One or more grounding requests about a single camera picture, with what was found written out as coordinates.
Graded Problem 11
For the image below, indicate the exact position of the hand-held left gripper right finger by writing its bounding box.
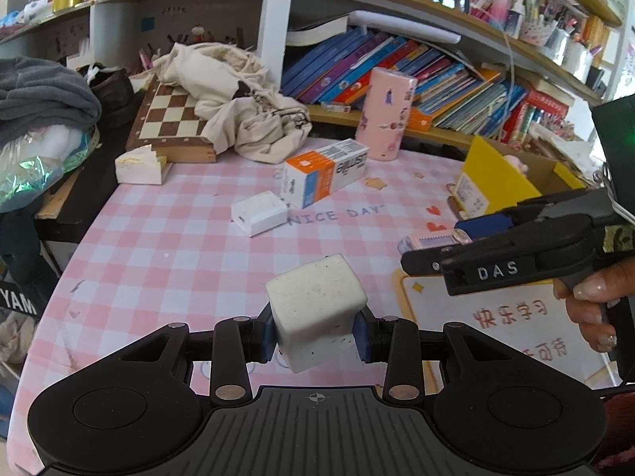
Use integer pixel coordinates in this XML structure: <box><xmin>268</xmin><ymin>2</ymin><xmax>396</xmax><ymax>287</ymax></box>
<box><xmin>353</xmin><ymin>307</ymin><xmax>512</xmax><ymax>403</ymax></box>

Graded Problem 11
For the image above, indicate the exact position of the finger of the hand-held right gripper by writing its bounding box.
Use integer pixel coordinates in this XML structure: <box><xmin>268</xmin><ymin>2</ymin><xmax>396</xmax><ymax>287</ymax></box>
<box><xmin>401</xmin><ymin>228</ymin><xmax>541</xmax><ymax>276</ymax></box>
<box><xmin>454</xmin><ymin>189</ymin><xmax>603</xmax><ymax>240</ymax></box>

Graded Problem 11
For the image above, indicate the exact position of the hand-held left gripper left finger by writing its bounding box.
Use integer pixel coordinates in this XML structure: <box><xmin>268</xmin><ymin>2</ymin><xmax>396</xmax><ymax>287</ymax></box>
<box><xmin>106</xmin><ymin>307</ymin><xmax>277</xmax><ymax>405</ymax></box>

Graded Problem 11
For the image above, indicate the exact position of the yellow cardboard box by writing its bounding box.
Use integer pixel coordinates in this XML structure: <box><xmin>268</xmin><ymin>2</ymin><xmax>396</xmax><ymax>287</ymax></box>
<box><xmin>454</xmin><ymin>135</ymin><xmax>589</xmax><ymax>221</ymax></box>

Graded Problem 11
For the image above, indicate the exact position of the white foam cube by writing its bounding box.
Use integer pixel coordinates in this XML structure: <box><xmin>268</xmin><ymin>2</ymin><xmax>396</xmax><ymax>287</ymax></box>
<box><xmin>264</xmin><ymin>253</ymin><xmax>369</xmax><ymax>374</ymax></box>

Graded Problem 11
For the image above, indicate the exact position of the person's right hand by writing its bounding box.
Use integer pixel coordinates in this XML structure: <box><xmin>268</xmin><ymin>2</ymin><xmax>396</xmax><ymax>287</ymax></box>
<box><xmin>564</xmin><ymin>260</ymin><xmax>635</xmax><ymax>354</ymax></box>

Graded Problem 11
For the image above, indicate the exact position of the white orange-edged desk mat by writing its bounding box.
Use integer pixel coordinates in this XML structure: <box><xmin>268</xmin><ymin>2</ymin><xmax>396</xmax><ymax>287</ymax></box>
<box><xmin>392</xmin><ymin>265</ymin><xmax>621</xmax><ymax>392</ymax></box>

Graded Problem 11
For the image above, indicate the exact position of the pile of papers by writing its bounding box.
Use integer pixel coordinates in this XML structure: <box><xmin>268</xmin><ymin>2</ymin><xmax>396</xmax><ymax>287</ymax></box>
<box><xmin>528</xmin><ymin>124</ymin><xmax>596</xmax><ymax>179</ymax></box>

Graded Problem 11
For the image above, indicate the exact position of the pink checkered desk cloth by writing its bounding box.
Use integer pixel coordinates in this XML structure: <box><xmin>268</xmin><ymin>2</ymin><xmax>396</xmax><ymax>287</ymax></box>
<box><xmin>15</xmin><ymin>134</ymin><xmax>621</xmax><ymax>457</ymax></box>

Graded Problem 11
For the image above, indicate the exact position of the white charger block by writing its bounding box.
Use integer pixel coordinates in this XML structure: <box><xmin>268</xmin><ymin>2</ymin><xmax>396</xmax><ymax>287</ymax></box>
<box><xmin>231</xmin><ymin>191</ymin><xmax>289</xmax><ymax>237</ymax></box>

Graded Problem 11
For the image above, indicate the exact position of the thick red dictionary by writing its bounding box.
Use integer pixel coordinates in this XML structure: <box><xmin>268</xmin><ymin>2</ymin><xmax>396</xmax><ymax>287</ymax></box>
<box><xmin>516</xmin><ymin>86</ymin><xmax>571</xmax><ymax>125</ymax></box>

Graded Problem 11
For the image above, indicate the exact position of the row of leaning books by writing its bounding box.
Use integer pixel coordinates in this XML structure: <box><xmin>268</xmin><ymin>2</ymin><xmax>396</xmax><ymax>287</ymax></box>
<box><xmin>283</xmin><ymin>27</ymin><xmax>529</xmax><ymax>137</ymax></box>

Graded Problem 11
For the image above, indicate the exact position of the pink cylinder container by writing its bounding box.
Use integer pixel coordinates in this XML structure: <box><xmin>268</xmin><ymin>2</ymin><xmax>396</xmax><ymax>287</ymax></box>
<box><xmin>354</xmin><ymin>67</ymin><xmax>418</xmax><ymax>162</ymax></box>

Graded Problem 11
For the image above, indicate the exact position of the white and orange carton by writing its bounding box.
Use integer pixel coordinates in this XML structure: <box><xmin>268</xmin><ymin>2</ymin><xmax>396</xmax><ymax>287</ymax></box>
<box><xmin>279</xmin><ymin>139</ymin><xmax>370</xmax><ymax>209</ymax></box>

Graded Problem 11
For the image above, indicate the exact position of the white marker box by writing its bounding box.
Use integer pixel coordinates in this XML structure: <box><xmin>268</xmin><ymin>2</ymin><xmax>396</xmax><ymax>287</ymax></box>
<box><xmin>563</xmin><ymin>40</ymin><xmax>596</xmax><ymax>80</ymax></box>

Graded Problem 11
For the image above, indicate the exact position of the dark red clothing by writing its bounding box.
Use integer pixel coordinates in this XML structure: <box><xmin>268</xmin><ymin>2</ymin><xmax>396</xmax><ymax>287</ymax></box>
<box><xmin>590</xmin><ymin>387</ymin><xmax>635</xmax><ymax>476</ymax></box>

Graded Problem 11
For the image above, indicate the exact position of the clear pen holder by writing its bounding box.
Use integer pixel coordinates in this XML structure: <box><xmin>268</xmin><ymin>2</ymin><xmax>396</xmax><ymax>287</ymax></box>
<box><xmin>521</xmin><ymin>0</ymin><xmax>569</xmax><ymax>58</ymax></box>

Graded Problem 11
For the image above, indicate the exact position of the flat white case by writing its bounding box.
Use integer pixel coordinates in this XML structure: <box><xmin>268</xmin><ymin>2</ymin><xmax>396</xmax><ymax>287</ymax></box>
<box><xmin>347</xmin><ymin>10</ymin><xmax>461</xmax><ymax>45</ymax></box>

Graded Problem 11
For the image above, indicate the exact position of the torn white box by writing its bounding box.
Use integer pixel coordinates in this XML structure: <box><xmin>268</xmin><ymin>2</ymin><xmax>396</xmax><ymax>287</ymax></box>
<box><xmin>115</xmin><ymin>145</ymin><xmax>173</xmax><ymax>186</ymax></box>

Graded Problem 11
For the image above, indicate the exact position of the stack of yellow books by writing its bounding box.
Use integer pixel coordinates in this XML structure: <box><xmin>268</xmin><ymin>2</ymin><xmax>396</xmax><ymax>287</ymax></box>
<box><xmin>578</xmin><ymin>15</ymin><xmax>611</xmax><ymax>45</ymax></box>

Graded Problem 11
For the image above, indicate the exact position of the wooden chess board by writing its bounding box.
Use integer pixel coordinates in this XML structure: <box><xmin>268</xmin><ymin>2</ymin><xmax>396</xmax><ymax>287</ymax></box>
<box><xmin>125</xmin><ymin>79</ymin><xmax>217</xmax><ymax>164</ymax></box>

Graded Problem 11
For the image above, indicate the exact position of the cream cloth bag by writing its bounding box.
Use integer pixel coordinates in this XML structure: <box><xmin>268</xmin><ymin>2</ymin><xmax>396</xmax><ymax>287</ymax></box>
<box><xmin>151</xmin><ymin>42</ymin><xmax>313</xmax><ymax>164</ymax></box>

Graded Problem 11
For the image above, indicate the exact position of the dark printed box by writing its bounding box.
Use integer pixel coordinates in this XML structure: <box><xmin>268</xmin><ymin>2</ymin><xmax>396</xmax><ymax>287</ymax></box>
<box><xmin>0</xmin><ymin>208</ymin><xmax>55</xmax><ymax>328</ymax></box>

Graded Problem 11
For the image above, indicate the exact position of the white wooden bookshelf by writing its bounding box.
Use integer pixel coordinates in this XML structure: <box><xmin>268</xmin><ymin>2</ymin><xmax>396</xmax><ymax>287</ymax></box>
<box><xmin>255</xmin><ymin>0</ymin><xmax>626</xmax><ymax>154</ymax></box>

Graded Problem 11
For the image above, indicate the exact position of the iridescent plastic bag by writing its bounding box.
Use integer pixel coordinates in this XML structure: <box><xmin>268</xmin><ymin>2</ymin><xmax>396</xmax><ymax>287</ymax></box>
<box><xmin>0</xmin><ymin>126</ymin><xmax>100</xmax><ymax>214</ymax></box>

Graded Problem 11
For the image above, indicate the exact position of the black bag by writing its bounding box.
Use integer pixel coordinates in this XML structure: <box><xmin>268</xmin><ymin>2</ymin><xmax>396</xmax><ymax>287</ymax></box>
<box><xmin>89</xmin><ymin>64</ymin><xmax>135</xmax><ymax>130</ymax></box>

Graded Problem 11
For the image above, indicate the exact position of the grey towel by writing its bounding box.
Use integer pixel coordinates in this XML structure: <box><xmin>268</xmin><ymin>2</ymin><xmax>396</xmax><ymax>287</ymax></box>
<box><xmin>0</xmin><ymin>57</ymin><xmax>102</xmax><ymax>147</ymax></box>

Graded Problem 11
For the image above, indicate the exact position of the grey side shelf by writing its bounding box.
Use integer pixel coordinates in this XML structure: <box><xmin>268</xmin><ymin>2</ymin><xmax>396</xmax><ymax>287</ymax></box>
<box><xmin>0</xmin><ymin>0</ymin><xmax>269</xmax><ymax>75</ymax></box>

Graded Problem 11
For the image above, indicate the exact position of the blue white packet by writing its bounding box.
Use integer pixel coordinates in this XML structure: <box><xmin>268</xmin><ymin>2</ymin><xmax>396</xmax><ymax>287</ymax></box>
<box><xmin>0</xmin><ymin>0</ymin><xmax>53</xmax><ymax>28</ymax></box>

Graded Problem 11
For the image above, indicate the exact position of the wall poster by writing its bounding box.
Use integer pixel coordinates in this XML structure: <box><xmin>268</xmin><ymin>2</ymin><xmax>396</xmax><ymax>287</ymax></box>
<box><xmin>615</xmin><ymin>42</ymin><xmax>635</xmax><ymax>100</ymax></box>

